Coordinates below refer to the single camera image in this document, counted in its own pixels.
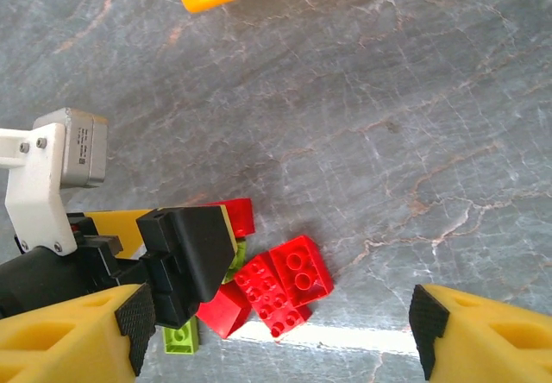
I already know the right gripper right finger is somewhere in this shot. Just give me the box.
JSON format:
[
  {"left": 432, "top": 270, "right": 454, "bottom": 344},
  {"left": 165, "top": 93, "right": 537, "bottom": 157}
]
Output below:
[{"left": 407, "top": 282, "right": 552, "bottom": 383}]

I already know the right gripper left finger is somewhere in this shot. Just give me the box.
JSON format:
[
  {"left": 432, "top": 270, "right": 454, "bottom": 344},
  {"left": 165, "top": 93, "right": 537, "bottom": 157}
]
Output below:
[{"left": 0, "top": 282, "right": 157, "bottom": 383}]

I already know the small green lego brick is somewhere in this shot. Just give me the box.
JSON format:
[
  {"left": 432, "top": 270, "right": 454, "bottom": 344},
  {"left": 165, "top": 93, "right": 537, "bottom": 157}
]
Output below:
[{"left": 220, "top": 238, "right": 248, "bottom": 285}]

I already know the red lego brick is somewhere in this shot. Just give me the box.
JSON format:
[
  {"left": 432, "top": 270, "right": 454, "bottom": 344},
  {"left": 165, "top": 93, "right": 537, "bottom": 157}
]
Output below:
[
  {"left": 196, "top": 279, "right": 254, "bottom": 340},
  {"left": 269, "top": 235, "right": 336, "bottom": 309},
  {"left": 206, "top": 198, "right": 256, "bottom": 240},
  {"left": 234, "top": 253, "right": 312, "bottom": 343}
]

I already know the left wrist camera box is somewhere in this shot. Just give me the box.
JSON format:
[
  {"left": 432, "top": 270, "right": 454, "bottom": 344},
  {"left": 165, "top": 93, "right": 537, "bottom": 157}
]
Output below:
[{"left": 0, "top": 107, "right": 109, "bottom": 257}]

